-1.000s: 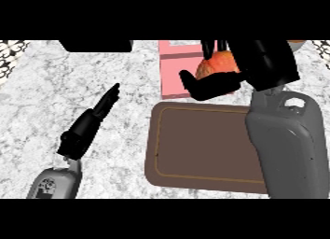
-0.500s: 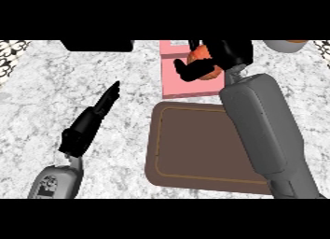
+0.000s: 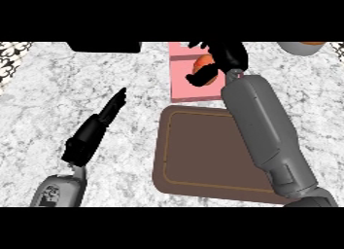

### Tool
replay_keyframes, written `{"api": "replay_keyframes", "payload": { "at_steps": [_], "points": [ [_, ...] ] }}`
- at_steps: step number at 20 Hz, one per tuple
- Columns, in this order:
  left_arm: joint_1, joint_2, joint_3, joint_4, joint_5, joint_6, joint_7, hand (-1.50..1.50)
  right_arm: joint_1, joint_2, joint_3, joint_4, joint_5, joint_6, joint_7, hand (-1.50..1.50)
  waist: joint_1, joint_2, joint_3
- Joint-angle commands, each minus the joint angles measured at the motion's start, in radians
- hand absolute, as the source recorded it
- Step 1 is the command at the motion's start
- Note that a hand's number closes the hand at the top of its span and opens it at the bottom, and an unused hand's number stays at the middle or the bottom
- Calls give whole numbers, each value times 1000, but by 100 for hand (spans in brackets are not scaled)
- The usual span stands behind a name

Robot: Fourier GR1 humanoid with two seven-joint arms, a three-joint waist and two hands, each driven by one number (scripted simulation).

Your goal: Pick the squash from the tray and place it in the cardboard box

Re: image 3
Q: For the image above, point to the grey round pot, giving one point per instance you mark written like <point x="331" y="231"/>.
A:
<point x="301" y="48"/>

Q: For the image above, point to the orange squash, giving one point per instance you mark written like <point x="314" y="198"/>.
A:
<point x="202" y="61"/>

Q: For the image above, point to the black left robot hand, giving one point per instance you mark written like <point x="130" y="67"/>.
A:
<point x="90" y="133"/>

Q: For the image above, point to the brown tray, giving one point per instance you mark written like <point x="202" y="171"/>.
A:
<point x="208" y="152"/>

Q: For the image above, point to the pink cardboard box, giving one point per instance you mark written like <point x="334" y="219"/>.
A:
<point x="181" y="78"/>

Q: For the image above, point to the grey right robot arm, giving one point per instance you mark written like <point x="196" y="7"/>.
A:
<point x="270" y="136"/>

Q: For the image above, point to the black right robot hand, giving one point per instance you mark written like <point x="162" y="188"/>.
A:
<point x="232" y="55"/>

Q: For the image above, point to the black appliance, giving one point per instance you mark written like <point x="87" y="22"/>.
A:
<point x="105" y="46"/>

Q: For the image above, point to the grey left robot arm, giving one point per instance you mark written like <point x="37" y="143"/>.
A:
<point x="59" y="189"/>

